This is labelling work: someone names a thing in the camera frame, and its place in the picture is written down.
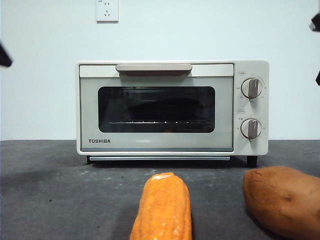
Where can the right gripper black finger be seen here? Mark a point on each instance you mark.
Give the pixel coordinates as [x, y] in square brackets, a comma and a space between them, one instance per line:
[318, 78]
[316, 20]

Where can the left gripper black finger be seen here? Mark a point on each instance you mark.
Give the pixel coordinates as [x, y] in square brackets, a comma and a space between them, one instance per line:
[4, 57]

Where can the purple eggplant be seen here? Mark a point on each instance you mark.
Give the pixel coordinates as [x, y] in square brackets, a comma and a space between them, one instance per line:
[170, 107]

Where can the white Toshiba toaster oven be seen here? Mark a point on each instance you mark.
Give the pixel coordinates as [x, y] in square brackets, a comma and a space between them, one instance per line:
[250, 67]

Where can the black oven foot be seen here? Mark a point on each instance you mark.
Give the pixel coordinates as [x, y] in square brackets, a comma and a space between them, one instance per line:
[89, 159]
[251, 161]

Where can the temperature knob with beige grip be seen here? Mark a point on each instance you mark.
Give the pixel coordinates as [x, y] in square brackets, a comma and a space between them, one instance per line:
[252, 88]

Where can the timer knob with beige grip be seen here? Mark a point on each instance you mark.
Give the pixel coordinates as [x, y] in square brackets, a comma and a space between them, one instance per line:
[251, 128]

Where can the brown sweet potato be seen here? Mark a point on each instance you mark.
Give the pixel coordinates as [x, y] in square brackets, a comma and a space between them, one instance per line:
[282, 197]

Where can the metal crumb tray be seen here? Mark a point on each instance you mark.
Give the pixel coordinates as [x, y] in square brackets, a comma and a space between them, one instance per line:
[160, 158]

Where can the orange corn cob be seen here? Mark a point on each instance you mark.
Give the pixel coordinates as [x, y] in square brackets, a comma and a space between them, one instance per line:
[163, 207]

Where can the white wall socket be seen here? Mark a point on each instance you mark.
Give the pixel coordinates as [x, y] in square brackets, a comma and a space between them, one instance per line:
[107, 11]

